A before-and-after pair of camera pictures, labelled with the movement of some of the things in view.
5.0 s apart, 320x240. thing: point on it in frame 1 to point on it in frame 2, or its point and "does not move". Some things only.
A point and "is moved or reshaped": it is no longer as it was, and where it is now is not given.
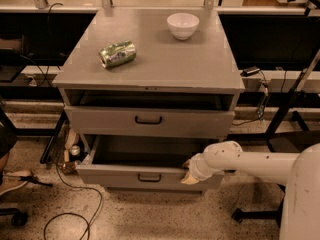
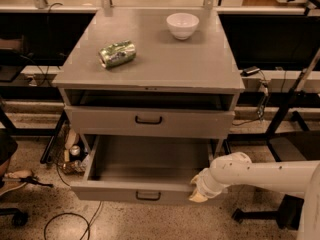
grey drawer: (143, 163) is moved or reshaped
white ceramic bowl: (183, 26) does not move
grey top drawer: (152, 121) does not move
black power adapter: (249, 70) does not move
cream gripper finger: (189, 180) to (197, 197)
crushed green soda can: (117, 53) does not move
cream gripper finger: (186, 164) to (196, 179)
